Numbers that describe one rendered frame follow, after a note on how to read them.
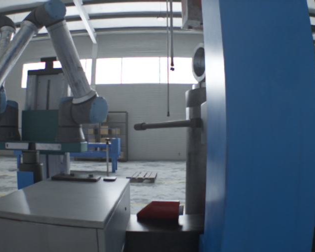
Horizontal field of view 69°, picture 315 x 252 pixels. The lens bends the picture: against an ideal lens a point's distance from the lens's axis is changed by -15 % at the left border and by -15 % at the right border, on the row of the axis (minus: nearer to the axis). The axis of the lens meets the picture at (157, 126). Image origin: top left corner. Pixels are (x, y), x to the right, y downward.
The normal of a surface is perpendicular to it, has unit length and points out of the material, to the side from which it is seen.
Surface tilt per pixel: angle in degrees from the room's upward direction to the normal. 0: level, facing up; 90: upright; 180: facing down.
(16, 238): 90
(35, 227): 90
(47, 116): 90
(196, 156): 90
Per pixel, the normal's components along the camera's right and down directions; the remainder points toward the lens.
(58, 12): 0.83, -0.13
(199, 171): -0.68, -0.03
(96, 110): 0.90, 0.06
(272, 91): 0.00, -0.04
